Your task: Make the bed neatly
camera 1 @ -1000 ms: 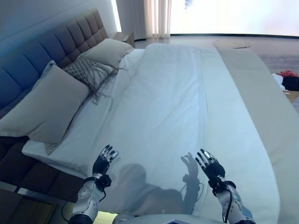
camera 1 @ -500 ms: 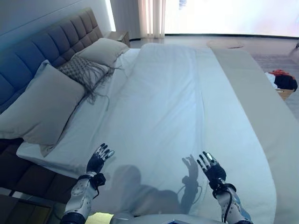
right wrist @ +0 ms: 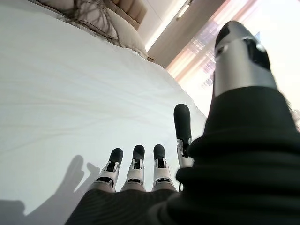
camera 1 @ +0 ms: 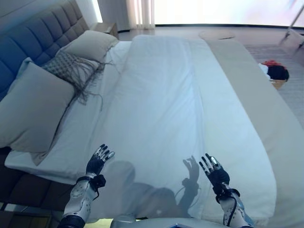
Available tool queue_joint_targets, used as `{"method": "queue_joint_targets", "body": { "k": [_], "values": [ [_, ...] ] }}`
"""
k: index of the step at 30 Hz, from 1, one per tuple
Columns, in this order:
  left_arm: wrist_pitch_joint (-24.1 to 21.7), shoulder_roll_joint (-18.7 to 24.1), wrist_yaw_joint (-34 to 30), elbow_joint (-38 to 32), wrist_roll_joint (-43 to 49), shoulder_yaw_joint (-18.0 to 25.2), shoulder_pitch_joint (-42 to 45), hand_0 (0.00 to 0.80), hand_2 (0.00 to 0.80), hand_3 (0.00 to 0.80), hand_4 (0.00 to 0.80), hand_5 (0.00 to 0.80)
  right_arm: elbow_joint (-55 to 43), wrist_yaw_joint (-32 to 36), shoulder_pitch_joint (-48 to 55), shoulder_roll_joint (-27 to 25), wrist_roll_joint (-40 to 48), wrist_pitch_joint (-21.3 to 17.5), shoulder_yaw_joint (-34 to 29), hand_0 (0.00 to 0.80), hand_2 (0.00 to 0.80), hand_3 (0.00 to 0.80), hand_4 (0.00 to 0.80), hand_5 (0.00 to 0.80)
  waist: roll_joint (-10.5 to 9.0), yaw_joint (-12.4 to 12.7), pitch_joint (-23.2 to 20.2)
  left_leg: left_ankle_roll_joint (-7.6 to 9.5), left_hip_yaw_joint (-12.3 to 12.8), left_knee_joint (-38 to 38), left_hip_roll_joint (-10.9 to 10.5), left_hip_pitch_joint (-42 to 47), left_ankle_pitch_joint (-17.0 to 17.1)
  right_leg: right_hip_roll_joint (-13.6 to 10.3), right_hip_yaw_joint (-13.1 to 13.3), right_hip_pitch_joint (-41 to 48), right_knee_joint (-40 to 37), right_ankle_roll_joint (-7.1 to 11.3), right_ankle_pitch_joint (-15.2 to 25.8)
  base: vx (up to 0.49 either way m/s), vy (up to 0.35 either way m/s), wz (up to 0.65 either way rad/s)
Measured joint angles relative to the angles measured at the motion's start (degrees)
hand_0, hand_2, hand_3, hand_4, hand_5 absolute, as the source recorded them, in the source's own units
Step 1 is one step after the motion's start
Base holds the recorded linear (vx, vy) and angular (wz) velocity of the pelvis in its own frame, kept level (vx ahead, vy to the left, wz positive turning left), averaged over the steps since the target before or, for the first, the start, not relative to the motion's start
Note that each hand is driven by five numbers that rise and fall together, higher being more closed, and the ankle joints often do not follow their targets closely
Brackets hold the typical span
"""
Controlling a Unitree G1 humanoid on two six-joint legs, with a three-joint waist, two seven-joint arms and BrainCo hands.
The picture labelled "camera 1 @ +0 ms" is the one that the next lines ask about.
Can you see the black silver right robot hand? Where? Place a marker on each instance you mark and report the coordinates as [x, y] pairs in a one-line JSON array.
[[219, 175]]

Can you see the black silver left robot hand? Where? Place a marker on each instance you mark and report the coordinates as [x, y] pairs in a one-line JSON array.
[[96, 164]]

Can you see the white duvet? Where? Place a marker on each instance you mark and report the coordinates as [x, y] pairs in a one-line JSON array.
[[166, 114]]

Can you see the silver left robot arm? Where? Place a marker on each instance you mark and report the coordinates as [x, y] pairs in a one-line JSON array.
[[78, 202]]

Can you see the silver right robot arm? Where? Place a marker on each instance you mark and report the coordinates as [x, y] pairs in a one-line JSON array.
[[234, 211]]

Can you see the white bed sheet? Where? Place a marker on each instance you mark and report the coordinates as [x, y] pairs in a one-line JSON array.
[[71, 147]]

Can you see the beige bed runner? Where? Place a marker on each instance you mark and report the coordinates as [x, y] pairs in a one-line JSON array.
[[268, 107]]

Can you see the silver robot torso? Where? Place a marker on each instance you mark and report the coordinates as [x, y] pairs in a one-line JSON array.
[[166, 222]]

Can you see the large beige pillow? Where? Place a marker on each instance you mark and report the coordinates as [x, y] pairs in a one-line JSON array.
[[35, 111]]

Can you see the patterned fringed cushion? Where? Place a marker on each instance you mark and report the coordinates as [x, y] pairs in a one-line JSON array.
[[64, 65]]

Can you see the grey floor rug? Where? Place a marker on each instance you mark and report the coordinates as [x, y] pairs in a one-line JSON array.
[[292, 99]]

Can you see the wooden laundry basket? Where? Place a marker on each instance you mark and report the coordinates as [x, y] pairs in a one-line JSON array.
[[279, 84]]

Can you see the white garment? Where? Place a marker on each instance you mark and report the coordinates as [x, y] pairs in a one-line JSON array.
[[263, 70]]

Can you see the black garment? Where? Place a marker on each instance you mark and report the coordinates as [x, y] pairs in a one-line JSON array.
[[278, 72]]

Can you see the small beige pillow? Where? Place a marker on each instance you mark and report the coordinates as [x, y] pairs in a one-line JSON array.
[[92, 44]]

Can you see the red garment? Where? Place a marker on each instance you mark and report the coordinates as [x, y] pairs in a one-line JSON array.
[[268, 63]]

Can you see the small wooden nightstand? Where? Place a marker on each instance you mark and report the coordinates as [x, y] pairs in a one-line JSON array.
[[108, 28]]

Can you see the tufted upholstered headboard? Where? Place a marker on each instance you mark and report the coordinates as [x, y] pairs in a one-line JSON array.
[[31, 35]]

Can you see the sheer striped curtain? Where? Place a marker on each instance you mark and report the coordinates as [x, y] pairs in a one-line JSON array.
[[140, 13]]

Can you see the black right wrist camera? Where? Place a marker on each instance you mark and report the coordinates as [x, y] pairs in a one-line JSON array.
[[222, 193]]

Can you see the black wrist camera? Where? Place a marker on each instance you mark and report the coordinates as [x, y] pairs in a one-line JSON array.
[[222, 193], [99, 181]]

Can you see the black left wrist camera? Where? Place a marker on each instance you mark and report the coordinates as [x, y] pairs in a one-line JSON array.
[[99, 181]]

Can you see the brown upholstered bed frame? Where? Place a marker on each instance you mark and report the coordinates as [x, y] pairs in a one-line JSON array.
[[28, 187]]

